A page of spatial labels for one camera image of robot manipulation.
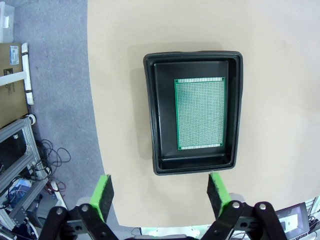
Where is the clear plastic storage bin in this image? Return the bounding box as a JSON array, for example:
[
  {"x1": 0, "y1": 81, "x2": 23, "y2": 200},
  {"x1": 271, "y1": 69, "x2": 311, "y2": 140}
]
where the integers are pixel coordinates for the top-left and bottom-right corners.
[{"x1": 0, "y1": 4, "x2": 16, "y2": 44}]

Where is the black floor cable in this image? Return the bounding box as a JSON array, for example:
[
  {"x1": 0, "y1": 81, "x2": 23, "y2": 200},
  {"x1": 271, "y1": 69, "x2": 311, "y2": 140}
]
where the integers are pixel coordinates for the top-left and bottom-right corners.
[{"x1": 34, "y1": 138, "x2": 72, "y2": 176}]

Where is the black plastic ESD tray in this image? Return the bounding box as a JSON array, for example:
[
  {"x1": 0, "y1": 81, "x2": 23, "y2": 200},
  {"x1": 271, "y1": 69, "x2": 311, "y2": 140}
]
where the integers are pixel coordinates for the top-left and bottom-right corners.
[{"x1": 142, "y1": 50, "x2": 244, "y2": 177}]

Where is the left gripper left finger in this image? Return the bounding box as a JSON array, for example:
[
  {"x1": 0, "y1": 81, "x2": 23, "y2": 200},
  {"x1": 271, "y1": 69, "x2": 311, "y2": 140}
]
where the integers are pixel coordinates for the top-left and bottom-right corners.
[{"x1": 42, "y1": 174, "x2": 118, "y2": 240}]

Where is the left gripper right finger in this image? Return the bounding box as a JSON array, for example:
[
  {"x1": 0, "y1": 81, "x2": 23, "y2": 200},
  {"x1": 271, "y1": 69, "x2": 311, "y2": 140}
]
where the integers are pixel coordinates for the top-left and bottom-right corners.
[{"x1": 203, "y1": 172, "x2": 288, "y2": 240}]

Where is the aluminium extrusion frame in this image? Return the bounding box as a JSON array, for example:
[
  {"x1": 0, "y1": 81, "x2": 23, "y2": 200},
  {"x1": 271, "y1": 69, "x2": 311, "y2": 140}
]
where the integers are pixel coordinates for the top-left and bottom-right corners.
[{"x1": 0, "y1": 116, "x2": 52, "y2": 232}]

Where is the white table foot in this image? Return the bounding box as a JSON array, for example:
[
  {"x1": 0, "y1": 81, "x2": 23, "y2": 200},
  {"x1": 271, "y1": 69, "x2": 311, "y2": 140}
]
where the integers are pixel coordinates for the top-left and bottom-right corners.
[{"x1": 0, "y1": 41, "x2": 35, "y2": 106}]

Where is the green perforated circuit board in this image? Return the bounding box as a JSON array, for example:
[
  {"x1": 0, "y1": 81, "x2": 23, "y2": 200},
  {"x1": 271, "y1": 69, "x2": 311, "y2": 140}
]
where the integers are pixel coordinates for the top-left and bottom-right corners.
[{"x1": 173, "y1": 76, "x2": 226, "y2": 151}]

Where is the black screen device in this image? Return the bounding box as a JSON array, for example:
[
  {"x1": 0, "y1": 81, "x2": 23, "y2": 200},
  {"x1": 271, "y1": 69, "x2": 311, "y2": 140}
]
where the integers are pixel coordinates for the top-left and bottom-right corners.
[{"x1": 274, "y1": 201, "x2": 312, "y2": 235}]

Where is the labelled cardboard box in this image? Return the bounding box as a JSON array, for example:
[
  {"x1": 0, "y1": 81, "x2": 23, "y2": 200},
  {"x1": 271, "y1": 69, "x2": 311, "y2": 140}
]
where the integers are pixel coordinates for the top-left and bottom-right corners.
[{"x1": 0, "y1": 42, "x2": 30, "y2": 129}]

